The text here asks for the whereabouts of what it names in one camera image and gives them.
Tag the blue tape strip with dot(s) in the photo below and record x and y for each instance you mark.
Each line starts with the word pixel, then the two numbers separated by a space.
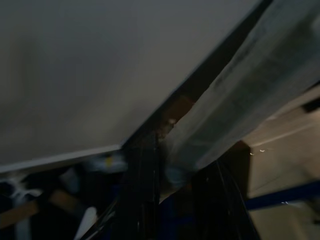
pixel 277 198

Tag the white package with yellow mark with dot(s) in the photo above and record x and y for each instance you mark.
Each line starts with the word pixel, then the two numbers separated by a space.
pixel 107 163

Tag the white baseboard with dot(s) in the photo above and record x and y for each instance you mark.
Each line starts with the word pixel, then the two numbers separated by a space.
pixel 62 158

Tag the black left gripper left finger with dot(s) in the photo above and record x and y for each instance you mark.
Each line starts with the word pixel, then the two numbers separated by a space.
pixel 140 190

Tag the white plastic hanger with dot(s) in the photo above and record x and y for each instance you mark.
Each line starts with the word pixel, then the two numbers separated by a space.
pixel 21 193

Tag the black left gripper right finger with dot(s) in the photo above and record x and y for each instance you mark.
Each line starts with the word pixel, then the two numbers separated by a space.
pixel 217 210

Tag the white oblong plastic piece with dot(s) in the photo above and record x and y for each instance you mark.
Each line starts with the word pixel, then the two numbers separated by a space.
pixel 87 221

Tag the brown wooden board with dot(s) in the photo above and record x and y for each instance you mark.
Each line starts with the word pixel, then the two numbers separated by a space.
pixel 178 110

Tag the brown cardboard piece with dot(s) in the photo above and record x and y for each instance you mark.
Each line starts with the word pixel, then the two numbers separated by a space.
pixel 60 200

